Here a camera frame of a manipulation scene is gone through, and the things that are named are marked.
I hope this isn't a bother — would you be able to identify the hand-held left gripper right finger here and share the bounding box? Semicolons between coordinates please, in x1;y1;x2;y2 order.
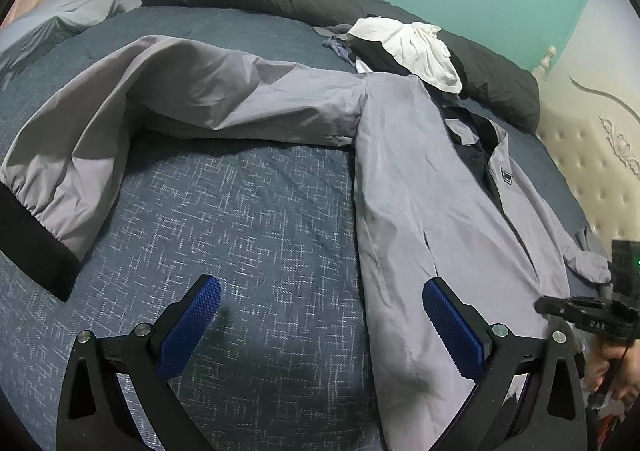
421;277;587;451

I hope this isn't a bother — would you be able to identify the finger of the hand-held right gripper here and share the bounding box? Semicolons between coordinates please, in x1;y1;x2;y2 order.
534;296;576;318

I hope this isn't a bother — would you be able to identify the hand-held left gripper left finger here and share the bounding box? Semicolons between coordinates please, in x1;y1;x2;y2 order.
56;274;222;451

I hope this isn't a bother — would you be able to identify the grey jacket with black cuffs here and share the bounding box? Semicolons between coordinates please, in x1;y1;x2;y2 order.
0;35;613;451

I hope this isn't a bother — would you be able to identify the person's right hand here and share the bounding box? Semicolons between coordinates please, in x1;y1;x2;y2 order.
582;336;640;403

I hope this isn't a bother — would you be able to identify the cream tufted headboard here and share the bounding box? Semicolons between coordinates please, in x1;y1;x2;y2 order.
532;73;640;252

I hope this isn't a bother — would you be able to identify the cream bedpost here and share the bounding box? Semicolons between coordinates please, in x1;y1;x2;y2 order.
532;46;557;79

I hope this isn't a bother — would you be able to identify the white thin shirt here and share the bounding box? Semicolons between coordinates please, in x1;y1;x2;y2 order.
347;17;463;94

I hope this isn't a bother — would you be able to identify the blue-grey garment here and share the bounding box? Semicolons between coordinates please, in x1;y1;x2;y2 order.
322;33;361;64

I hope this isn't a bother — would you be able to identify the light grey bed sheet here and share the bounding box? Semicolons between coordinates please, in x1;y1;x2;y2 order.
0;0;151;86

